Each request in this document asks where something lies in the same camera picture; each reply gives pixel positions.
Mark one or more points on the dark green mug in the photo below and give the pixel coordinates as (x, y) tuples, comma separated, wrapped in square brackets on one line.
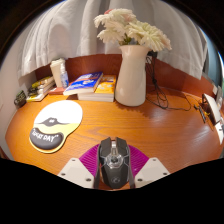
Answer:
[(20, 99)]

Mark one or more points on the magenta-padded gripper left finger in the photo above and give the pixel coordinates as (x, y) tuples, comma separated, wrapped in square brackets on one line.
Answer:
[(76, 171)]

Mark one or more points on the white yellow black mouse pad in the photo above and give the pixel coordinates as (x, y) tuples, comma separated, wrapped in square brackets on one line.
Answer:
[(60, 118)]

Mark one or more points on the white flower bouquet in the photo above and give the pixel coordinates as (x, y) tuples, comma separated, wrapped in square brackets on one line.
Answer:
[(140, 31)]

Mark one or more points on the white curtain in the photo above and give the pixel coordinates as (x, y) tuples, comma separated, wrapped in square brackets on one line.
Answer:
[(66, 30)]

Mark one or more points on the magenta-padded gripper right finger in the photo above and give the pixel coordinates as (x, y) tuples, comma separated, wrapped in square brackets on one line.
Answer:
[(151, 171)]

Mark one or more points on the small clear spray bottle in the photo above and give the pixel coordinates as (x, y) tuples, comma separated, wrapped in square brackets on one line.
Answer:
[(64, 79)]

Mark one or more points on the cream lidded tumbler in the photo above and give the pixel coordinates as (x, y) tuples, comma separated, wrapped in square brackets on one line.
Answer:
[(56, 71)]

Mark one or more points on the white ceramic vase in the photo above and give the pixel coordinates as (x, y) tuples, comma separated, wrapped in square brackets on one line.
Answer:
[(131, 80)]

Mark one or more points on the white flat device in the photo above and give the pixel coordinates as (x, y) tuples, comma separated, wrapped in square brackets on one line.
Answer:
[(212, 108)]

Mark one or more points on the thin red notebook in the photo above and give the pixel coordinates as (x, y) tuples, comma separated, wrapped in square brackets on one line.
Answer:
[(56, 90)]

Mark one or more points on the black grey computer mouse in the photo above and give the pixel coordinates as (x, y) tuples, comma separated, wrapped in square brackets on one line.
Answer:
[(114, 163)]

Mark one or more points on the yellow black book stack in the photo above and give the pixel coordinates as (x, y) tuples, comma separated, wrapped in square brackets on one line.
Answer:
[(40, 88)]

